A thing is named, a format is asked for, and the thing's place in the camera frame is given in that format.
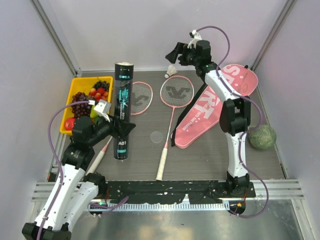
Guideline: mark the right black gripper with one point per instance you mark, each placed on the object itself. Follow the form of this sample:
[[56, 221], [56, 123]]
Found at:
[[180, 49]]

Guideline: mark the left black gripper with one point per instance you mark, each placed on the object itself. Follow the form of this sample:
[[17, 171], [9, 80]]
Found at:
[[125, 128]]

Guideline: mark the white shuttlecock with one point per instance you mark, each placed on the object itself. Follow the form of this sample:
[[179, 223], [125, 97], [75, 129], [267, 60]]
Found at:
[[170, 71], [123, 63]]

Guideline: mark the clear tube lid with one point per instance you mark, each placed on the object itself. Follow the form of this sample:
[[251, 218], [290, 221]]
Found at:
[[156, 137]]

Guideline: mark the black shuttlecock tube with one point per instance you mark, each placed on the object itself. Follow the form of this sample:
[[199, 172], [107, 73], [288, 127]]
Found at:
[[123, 76]]

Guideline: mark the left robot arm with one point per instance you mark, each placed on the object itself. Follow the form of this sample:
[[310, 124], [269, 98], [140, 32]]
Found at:
[[74, 188]]

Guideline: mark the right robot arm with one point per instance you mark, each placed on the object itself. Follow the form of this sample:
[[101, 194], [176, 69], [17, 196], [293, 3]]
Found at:
[[235, 116]]

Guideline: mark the right pink badminton racket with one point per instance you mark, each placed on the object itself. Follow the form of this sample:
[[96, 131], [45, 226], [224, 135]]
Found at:
[[176, 92]]

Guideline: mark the pink badminton racket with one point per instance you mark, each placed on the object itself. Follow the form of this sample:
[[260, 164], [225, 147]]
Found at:
[[142, 94], [176, 92]]

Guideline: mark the left pink badminton racket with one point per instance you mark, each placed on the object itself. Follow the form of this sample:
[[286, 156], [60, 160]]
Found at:
[[142, 94]]

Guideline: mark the green pear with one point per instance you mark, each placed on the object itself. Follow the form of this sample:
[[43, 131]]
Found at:
[[93, 113]]

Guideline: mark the purple grape bunch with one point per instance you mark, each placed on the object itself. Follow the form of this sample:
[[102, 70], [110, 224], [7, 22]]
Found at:
[[80, 109]]

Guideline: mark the black grape bunch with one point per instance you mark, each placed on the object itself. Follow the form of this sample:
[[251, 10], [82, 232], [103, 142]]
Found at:
[[102, 84]]

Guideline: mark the left red apple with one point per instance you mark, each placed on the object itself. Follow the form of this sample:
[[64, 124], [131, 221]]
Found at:
[[69, 123]]

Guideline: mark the yellow plastic bin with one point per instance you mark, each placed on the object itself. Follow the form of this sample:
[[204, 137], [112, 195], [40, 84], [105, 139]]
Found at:
[[83, 84]]

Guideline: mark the pink racket bag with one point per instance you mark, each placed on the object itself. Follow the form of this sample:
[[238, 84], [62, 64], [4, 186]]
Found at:
[[205, 112]]

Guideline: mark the green netted melon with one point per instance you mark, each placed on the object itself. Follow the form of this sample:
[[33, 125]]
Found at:
[[262, 138]]

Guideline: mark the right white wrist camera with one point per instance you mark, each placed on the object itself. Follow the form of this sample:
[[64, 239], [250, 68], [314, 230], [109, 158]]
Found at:
[[195, 37]]

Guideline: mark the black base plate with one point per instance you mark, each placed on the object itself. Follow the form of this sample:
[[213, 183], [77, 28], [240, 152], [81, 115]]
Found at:
[[174, 192]]

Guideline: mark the white cable duct strip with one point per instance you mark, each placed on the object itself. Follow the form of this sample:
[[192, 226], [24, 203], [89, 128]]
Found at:
[[184, 206]]

